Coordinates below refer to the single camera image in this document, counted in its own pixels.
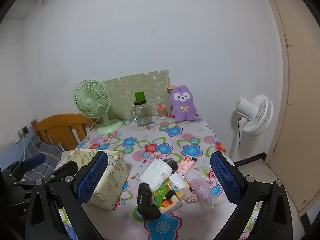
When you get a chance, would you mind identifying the white standing fan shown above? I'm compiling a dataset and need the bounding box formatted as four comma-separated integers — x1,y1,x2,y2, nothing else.
229,94,274,160

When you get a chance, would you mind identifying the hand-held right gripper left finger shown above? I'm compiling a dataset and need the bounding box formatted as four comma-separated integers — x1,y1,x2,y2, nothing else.
25,151,109,240

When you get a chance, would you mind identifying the white plastic packet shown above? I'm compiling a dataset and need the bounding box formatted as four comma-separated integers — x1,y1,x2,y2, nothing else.
139,159,173,192

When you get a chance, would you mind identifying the pink cartoon case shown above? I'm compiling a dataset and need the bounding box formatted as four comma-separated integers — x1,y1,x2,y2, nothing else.
176,155,198,175

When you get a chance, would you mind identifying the beige door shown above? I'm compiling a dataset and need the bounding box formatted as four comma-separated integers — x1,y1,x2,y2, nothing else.
257,0,320,218

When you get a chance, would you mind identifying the green desk fan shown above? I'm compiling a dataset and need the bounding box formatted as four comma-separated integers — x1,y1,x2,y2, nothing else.
73,79,123,135

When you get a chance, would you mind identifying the purple plush toy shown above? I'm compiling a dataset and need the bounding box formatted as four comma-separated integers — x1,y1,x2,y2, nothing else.
169,85,198,123

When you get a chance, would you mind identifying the black fan cable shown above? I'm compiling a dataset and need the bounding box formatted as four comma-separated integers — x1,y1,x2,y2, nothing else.
237,116,245,148

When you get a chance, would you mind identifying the green patterned board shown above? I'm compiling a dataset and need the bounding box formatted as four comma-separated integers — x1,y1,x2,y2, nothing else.
102,70,172,120

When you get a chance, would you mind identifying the blue plaid blanket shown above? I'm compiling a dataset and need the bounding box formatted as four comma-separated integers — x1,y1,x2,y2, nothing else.
7,140,65,180

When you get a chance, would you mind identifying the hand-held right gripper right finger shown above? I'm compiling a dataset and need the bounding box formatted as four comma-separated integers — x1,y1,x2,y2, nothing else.
210,151,293,240

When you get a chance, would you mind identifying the small jar with orange lid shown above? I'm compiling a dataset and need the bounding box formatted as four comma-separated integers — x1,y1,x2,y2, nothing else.
157,104,167,120

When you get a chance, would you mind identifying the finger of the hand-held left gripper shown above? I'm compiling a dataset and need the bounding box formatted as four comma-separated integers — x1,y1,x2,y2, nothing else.
1,153,47,183
47,160,78,183

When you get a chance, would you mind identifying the floral tablecloth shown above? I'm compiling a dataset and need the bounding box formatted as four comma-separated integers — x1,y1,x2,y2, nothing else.
54,112,260,240

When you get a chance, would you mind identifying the yellow cartoon tissue packet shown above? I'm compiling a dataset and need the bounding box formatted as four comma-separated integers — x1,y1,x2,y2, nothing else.
152,181,183,214

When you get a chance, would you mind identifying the grey bath pouf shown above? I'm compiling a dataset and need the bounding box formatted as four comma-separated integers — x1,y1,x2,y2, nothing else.
164,158,178,173

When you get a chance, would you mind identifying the beige cloth roll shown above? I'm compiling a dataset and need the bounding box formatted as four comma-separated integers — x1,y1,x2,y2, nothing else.
180,190,195,203

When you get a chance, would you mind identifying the white tube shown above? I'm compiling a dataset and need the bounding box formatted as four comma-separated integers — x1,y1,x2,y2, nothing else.
169,174,192,193

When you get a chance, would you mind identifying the clear plastic cup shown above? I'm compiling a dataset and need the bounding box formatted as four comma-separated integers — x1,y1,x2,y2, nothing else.
190,176,220,209

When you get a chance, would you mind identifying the glass jar with green lid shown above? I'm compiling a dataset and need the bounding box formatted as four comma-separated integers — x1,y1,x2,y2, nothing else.
132,91,152,127

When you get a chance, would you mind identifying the yellow cartoon gift bag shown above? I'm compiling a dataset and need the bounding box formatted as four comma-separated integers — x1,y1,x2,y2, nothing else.
56,148,130,210

